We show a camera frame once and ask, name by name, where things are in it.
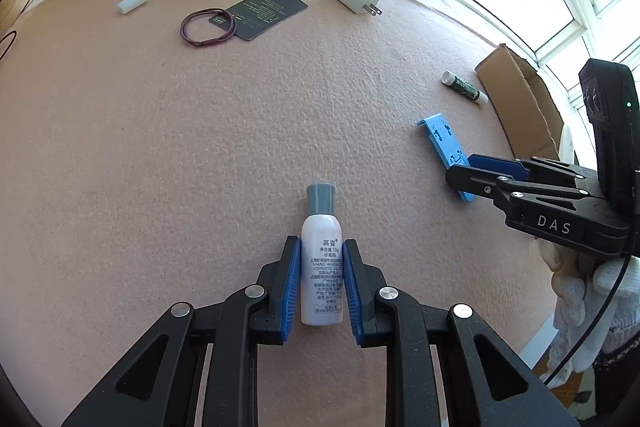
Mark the green white lip balm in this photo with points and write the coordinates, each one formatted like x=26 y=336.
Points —
x=465 y=88

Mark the small white cylinder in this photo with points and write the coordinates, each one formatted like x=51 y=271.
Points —
x=132 y=2

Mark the person's right hand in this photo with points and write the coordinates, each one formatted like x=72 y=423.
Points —
x=610 y=297

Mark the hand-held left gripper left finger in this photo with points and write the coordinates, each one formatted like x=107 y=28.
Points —
x=292 y=287

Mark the blue plastic phone stand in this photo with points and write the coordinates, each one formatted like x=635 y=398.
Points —
x=442 y=142

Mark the pink blanket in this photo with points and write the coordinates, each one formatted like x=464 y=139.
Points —
x=150 y=157

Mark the small pale bottle grey cap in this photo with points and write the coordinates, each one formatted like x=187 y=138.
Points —
x=322 y=277

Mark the cardboard box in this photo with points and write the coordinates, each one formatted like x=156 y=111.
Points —
x=525 y=107

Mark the dark card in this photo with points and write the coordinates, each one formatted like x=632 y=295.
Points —
x=265 y=9

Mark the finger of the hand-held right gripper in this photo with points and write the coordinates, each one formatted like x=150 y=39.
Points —
x=475 y=179
x=495 y=166

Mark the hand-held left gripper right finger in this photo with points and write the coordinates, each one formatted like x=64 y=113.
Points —
x=350 y=292

